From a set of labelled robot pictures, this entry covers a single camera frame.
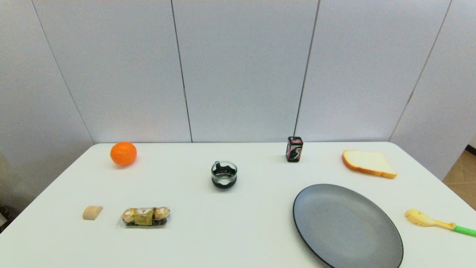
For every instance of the small wooden block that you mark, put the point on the small wooden block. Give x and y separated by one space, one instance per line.
92 213

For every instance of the grey round plate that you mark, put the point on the grey round plate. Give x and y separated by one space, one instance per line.
346 227

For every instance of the small black pink tin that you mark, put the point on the small black pink tin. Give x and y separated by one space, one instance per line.
294 149

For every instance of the glass cup with black band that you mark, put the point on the glass cup with black band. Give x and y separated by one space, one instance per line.
224 181

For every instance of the white bread slice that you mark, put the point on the white bread slice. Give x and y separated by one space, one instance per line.
368 160

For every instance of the dark object beside table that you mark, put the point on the dark object beside table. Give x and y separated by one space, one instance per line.
3 216

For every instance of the orange fruit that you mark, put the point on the orange fruit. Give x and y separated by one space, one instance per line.
123 153

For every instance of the gold chocolate balls pack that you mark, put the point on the gold chocolate balls pack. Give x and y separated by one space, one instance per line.
144 217

